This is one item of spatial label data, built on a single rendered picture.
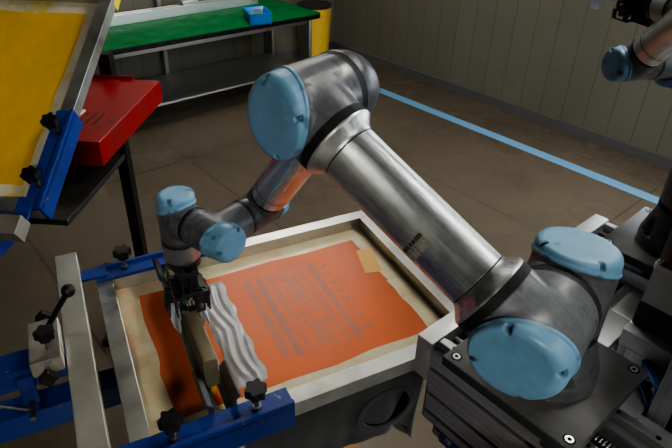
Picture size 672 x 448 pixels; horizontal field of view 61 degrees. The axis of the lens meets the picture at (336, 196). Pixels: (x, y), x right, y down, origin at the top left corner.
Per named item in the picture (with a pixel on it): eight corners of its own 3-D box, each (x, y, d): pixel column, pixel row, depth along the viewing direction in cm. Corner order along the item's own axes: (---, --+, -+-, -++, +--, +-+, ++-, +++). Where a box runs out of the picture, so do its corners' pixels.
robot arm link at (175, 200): (173, 208, 104) (144, 193, 108) (180, 257, 109) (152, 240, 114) (206, 192, 109) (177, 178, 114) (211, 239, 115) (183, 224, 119)
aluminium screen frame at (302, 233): (363, 219, 178) (364, 209, 176) (483, 343, 133) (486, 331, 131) (97, 286, 147) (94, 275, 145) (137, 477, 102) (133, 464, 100)
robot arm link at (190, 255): (157, 234, 116) (197, 225, 119) (160, 252, 118) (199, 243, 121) (165, 254, 110) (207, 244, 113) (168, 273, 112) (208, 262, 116)
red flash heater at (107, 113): (58, 98, 245) (52, 71, 239) (163, 103, 243) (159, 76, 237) (-29, 163, 193) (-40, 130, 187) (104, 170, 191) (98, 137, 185)
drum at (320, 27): (311, 68, 607) (311, 8, 576) (290, 59, 631) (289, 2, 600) (337, 62, 628) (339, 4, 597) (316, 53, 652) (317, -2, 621)
